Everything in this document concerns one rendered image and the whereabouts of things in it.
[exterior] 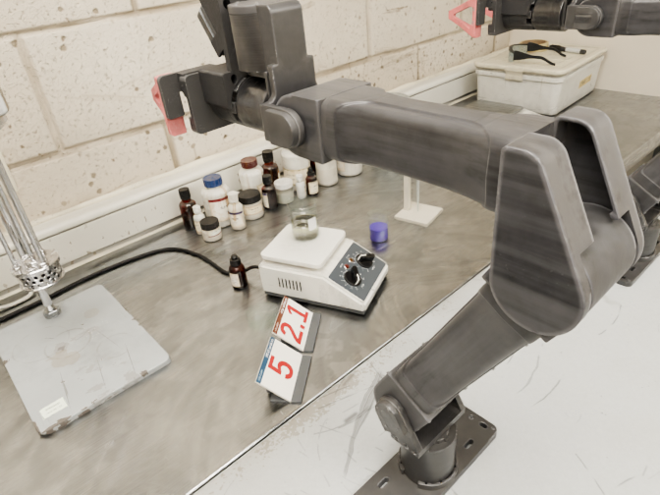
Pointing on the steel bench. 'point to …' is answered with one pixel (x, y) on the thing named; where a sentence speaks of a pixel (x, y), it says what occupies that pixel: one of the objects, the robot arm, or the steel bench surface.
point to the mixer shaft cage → (24, 269)
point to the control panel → (358, 272)
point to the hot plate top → (330, 239)
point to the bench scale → (497, 107)
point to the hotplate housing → (315, 283)
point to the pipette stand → (415, 209)
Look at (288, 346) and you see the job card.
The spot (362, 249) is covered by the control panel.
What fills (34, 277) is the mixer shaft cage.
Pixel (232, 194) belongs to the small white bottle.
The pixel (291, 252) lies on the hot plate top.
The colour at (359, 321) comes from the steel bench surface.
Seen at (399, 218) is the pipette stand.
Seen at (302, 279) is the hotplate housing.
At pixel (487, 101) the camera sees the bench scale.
